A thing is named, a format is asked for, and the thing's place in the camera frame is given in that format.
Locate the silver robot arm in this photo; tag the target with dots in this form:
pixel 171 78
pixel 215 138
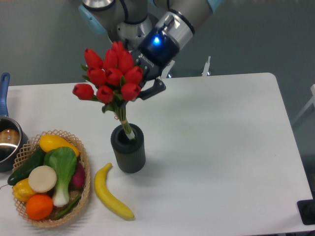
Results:
pixel 129 21

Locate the red tulip bouquet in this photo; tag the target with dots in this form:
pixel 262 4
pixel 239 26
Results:
pixel 112 81

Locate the yellow squash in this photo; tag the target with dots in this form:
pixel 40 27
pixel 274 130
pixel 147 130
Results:
pixel 50 142

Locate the yellow bell pepper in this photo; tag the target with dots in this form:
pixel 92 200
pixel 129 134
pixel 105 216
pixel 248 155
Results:
pixel 22 190

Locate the dark grey ribbed vase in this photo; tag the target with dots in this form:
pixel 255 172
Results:
pixel 130 154

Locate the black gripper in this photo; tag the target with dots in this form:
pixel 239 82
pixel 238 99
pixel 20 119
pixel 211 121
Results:
pixel 153 54

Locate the white metal robot stand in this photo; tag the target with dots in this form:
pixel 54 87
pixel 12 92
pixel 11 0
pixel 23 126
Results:
pixel 206 67

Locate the dark green cucumber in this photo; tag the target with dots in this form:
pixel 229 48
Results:
pixel 23 172

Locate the white frame at right edge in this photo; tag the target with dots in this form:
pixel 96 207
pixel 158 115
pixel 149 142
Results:
pixel 306 110

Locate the beige round slice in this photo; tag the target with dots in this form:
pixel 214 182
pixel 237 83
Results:
pixel 42 179

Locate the green bok choy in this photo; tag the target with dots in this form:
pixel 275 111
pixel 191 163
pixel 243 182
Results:
pixel 63 161

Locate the orange fruit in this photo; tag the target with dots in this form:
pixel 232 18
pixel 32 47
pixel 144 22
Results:
pixel 39 206

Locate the yellow banana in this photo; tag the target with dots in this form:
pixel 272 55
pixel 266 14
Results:
pixel 107 198

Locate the woven wicker basket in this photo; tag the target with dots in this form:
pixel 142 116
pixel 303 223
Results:
pixel 81 194

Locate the purple red radish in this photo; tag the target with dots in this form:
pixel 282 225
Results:
pixel 78 179

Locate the blue handled saucepan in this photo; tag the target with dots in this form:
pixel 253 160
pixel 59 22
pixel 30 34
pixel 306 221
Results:
pixel 12 137

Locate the green bean pod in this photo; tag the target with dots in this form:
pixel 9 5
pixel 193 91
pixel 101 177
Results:
pixel 61 213

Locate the black device at table edge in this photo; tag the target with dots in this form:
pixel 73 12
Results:
pixel 307 211

